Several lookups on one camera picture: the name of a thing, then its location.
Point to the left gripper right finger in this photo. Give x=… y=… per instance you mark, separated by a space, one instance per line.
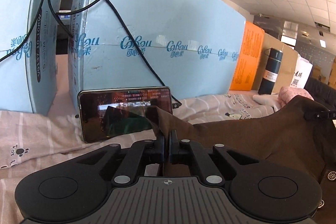
x=258 y=188

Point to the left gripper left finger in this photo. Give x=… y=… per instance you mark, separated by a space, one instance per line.
x=76 y=189

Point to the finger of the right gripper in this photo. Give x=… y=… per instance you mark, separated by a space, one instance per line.
x=320 y=115

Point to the brown garment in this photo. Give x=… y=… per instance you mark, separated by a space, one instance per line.
x=284 y=138

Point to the pink knitted sweater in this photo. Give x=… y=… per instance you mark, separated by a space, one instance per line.
x=286 y=94

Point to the white shopping bag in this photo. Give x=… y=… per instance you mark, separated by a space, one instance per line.
x=301 y=73

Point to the brown cardboard box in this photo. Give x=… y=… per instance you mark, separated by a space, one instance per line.
x=287 y=64

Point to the striped cartoon bed sheet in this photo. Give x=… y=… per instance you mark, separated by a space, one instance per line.
x=31 y=142

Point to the dark blue thermos bottle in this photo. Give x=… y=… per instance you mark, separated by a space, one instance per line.
x=271 y=71

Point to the smartphone with lit screen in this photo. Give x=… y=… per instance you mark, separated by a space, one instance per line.
x=108 y=113

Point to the orange cardboard box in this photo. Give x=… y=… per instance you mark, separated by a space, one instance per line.
x=249 y=58

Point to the small light blue box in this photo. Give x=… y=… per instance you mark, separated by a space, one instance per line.
x=28 y=55

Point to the large light blue box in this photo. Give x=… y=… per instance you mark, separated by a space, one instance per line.
x=191 y=46

